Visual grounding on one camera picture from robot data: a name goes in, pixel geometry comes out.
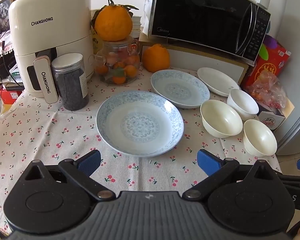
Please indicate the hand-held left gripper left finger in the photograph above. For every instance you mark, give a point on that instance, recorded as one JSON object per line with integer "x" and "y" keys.
{"x": 90, "y": 160}

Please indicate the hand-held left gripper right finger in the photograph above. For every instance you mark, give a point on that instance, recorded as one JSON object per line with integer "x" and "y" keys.
{"x": 208, "y": 162}

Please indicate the cream white bowl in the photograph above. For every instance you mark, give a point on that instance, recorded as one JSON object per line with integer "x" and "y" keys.
{"x": 220, "y": 117}

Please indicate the blue patterned porcelain plate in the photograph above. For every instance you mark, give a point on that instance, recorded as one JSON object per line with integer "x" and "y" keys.
{"x": 140, "y": 125}
{"x": 180, "y": 88}

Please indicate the white plate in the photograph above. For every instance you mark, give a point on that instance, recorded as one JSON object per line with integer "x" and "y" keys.
{"x": 217, "y": 80}

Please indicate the cherry print tablecloth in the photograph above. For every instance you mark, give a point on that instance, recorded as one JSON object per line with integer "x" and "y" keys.
{"x": 52, "y": 135}

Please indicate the white porcelain bowl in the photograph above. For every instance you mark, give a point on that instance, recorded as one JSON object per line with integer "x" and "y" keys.
{"x": 242, "y": 102}
{"x": 260, "y": 137}

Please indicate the printed cardboard box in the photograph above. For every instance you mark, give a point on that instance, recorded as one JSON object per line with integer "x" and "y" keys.
{"x": 270, "y": 123}

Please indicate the clear jar with dark contents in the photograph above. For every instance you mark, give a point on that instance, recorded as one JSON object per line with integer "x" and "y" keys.
{"x": 70, "y": 87}

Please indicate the clear plastic bag of fruit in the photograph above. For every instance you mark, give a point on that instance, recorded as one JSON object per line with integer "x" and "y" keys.
{"x": 267, "y": 90}

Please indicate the grey refrigerator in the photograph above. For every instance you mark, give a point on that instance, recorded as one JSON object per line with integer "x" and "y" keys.
{"x": 295, "y": 80}

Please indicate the pile of small mandarins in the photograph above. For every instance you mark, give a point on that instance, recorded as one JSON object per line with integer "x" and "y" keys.
{"x": 126, "y": 71}

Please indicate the small red box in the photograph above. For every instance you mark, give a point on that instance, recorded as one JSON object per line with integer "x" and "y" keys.
{"x": 10, "y": 96}

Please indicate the red gift box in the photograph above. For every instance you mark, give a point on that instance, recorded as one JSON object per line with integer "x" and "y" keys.
{"x": 272, "y": 60}

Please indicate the yellow carton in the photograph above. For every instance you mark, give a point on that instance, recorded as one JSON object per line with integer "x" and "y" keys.
{"x": 96, "y": 42}

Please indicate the red paper cup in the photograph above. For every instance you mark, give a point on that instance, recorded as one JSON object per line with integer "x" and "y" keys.
{"x": 134, "y": 47}

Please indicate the cream air fryer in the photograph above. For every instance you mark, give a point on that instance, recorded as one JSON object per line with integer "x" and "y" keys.
{"x": 52, "y": 35}

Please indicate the stack of paper cups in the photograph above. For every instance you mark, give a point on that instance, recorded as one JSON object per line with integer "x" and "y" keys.
{"x": 136, "y": 33}

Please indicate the large orange with leaves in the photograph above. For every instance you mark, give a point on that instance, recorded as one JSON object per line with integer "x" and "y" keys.
{"x": 112, "y": 22}

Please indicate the pink floral cloth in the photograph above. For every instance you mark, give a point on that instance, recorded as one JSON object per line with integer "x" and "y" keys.
{"x": 0, "y": 47}

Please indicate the black microwave oven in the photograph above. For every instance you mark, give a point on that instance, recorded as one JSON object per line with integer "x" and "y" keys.
{"x": 202, "y": 15}

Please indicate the white paper tub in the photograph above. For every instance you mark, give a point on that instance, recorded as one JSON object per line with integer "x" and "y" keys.
{"x": 137, "y": 19}

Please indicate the white plastic bag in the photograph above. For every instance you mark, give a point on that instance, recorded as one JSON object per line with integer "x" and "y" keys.
{"x": 148, "y": 10}

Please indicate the dark framed picture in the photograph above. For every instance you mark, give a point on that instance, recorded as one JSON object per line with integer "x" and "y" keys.
{"x": 0, "y": 17}

